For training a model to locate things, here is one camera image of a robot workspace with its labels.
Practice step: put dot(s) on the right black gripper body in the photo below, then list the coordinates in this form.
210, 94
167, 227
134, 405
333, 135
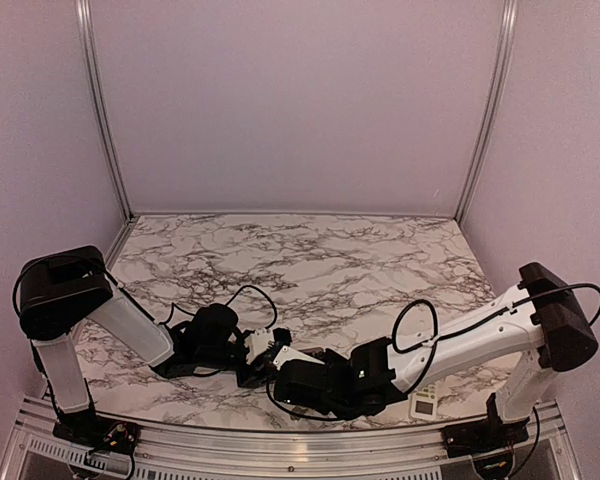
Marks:
339, 412

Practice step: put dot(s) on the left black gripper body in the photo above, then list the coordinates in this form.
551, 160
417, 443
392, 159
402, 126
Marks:
211, 358

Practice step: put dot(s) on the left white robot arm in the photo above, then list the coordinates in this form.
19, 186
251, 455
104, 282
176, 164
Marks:
55, 293

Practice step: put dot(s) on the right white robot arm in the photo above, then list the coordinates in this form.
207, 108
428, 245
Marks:
540, 318

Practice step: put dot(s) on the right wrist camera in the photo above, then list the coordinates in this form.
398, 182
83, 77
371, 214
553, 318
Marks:
287, 354

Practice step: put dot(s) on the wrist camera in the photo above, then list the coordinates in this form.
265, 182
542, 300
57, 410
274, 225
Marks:
266, 341
287, 354

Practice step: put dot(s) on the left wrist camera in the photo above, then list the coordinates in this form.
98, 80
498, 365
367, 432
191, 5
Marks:
266, 341

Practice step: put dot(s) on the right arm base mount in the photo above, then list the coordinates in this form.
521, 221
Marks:
485, 435

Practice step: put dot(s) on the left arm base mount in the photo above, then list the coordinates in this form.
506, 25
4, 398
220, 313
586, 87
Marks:
85, 427

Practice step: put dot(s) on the front aluminium table rail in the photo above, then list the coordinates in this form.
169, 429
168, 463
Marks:
186, 452

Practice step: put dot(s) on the left aluminium frame post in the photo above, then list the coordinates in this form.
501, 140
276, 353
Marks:
88, 41

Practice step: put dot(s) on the aluminium frame post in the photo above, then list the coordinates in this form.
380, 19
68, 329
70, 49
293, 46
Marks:
88, 41
497, 86

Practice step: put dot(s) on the right aluminium frame post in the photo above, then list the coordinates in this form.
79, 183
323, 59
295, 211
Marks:
497, 86

